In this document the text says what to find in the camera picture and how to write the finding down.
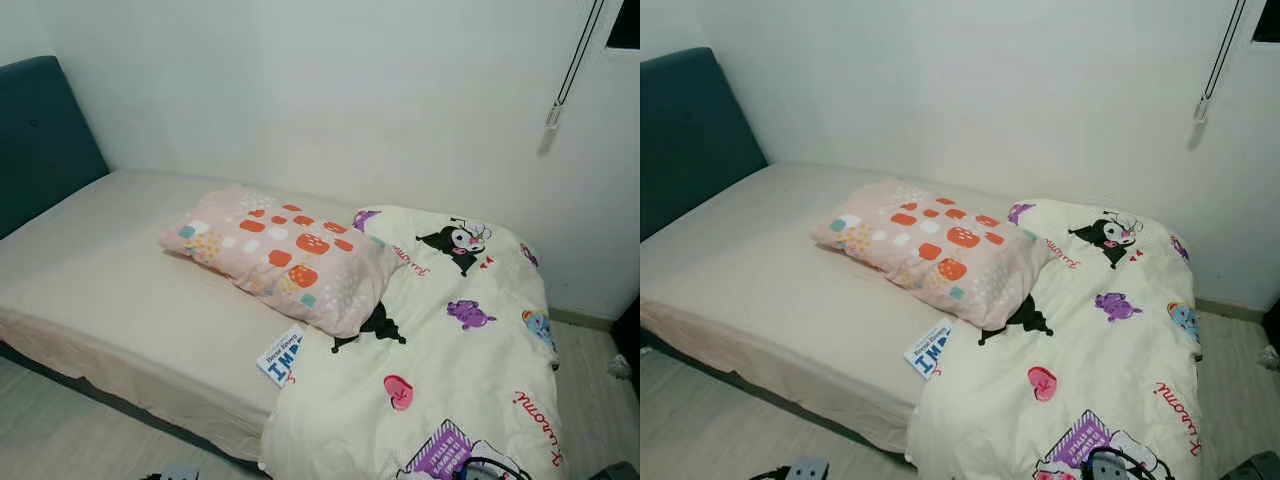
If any black blind pull cord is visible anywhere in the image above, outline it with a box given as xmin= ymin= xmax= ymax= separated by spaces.
xmin=545 ymin=0 xmax=606 ymax=131
xmin=1192 ymin=0 xmax=1249 ymax=123

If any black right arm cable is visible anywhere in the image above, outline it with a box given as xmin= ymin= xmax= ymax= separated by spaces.
xmin=455 ymin=455 xmax=531 ymax=480
xmin=1085 ymin=445 xmax=1166 ymax=480

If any white blue book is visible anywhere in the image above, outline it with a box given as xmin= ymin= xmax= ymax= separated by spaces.
xmin=905 ymin=320 xmax=956 ymax=379
xmin=257 ymin=325 xmax=306 ymax=388

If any cream cartoon print quilt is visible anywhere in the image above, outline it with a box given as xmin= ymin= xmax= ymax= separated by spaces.
xmin=260 ymin=205 xmax=566 ymax=480
xmin=905 ymin=198 xmax=1206 ymax=480

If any beige bed mattress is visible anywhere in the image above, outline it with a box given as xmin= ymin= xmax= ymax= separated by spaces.
xmin=0 ymin=168 xmax=561 ymax=466
xmin=640 ymin=163 xmax=1201 ymax=456

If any pink patterned pillow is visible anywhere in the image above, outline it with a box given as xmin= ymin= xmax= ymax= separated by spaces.
xmin=812 ymin=178 xmax=1051 ymax=331
xmin=160 ymin=185 xmax=401 ymax=339

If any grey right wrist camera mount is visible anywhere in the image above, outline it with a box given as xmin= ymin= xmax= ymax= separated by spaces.
xmin=1088 ymin=447 xmax=1131 ymax=480

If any blue upholstered headboard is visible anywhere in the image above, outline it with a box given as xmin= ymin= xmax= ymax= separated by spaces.
xmin=640 ymin=47 xmax=769 ymax=241
xmin=0 ymin=55 xmax=109 ymax=241

